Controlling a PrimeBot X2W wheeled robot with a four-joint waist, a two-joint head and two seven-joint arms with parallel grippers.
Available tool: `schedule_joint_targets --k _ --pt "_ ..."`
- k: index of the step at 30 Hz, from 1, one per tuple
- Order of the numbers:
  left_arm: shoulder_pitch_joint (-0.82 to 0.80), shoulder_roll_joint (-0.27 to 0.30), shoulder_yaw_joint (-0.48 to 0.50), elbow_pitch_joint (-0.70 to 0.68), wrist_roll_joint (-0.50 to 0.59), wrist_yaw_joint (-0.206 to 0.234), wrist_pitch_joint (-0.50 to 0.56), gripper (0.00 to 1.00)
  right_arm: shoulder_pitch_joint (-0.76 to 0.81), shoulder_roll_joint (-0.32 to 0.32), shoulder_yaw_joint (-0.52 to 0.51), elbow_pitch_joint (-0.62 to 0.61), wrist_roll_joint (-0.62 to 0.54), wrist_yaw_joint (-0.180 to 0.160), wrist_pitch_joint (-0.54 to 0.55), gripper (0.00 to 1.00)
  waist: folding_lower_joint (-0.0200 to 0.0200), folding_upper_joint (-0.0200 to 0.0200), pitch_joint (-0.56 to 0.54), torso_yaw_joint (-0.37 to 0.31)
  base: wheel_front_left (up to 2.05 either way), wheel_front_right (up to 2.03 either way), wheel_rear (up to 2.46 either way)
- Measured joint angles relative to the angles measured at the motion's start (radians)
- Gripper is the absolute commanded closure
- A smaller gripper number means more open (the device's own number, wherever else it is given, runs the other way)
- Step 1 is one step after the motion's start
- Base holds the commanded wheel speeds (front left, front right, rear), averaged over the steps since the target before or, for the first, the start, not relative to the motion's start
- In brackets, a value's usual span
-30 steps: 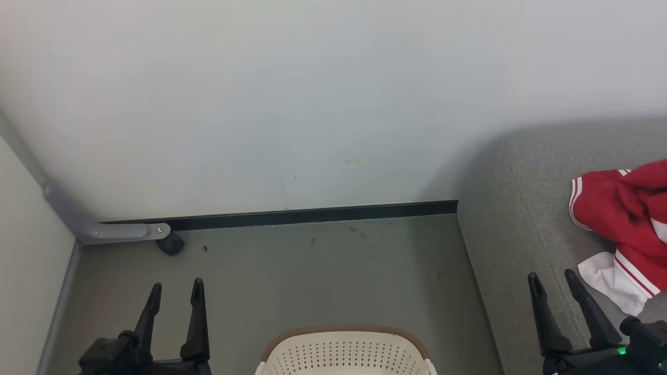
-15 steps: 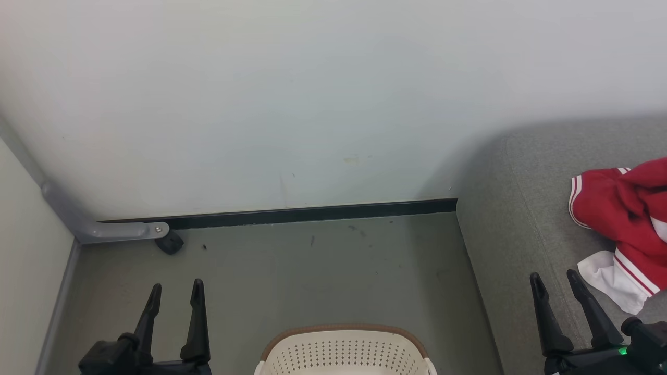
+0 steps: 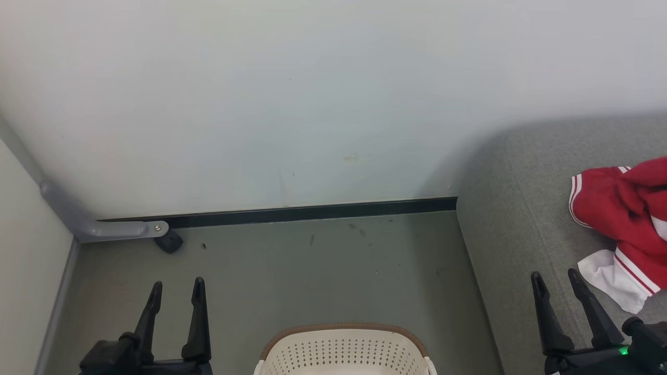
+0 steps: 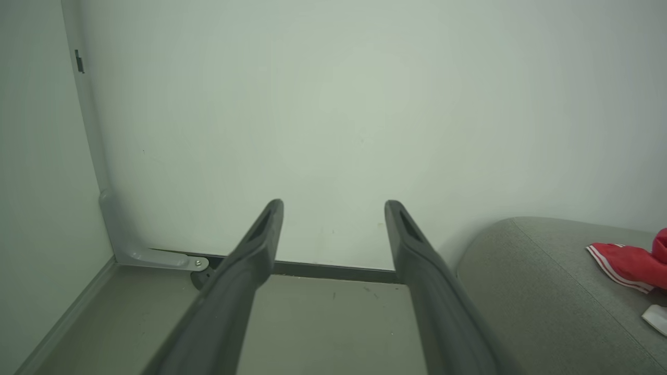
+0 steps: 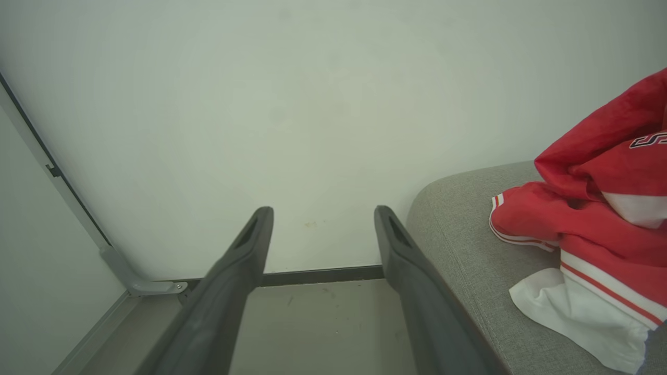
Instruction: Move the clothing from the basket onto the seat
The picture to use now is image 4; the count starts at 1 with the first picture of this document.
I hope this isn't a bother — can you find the dark baseboard strip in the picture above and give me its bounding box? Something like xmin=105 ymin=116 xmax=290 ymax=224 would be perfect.
xmin=151 ymin=249 xmax=404 ymax=284

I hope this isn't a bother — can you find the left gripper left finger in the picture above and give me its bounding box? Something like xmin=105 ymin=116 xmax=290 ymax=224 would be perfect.
xmin=142 ymin=199 xmax=285 ymax=375

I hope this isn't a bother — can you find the light grey skirting strip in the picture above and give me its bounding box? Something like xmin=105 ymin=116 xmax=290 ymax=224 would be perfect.
xmin=15 ymin=256 xmax=118 ymax=375

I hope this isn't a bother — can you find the red and white garment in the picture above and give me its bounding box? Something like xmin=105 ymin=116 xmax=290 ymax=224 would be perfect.
xmin=586 ymin=228 xmax=667 ymax=336

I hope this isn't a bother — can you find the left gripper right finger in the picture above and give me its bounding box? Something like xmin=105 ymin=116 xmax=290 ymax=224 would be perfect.
xmin=385 ymin=200 xmax=516 ymax=375

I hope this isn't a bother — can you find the grey metal corner bracket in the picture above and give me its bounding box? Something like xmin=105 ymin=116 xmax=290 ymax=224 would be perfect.
xmin=99 ymin=189 xmax=210 ymax=271

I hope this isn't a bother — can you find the black round floor stopper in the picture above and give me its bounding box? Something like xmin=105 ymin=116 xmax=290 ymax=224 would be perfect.
xmin=190 ymin=268 xmax=217 ymax=291

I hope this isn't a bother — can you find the grey upholstered couch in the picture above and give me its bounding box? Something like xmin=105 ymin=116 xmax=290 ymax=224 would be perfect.
xmin=456 ymin=216 xmax=667 ymax=375

